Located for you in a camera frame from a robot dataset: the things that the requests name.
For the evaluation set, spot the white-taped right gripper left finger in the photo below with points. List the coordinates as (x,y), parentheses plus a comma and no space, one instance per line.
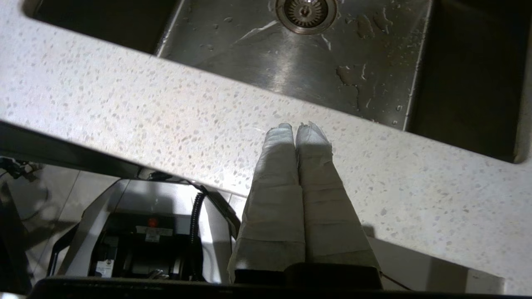
(274,216)

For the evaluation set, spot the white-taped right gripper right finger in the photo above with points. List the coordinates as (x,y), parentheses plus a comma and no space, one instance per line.
(328,216)

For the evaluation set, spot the grey robot base chassis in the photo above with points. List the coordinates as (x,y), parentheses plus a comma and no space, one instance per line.
(137,232)

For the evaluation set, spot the stainless steel sink basin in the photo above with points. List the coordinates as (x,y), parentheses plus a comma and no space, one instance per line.
(291,54)

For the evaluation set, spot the red emergency stop button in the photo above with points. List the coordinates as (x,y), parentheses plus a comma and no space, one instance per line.
(152,222)

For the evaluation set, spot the round metal drain strainer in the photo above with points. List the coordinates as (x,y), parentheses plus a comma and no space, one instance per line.
(306,14)

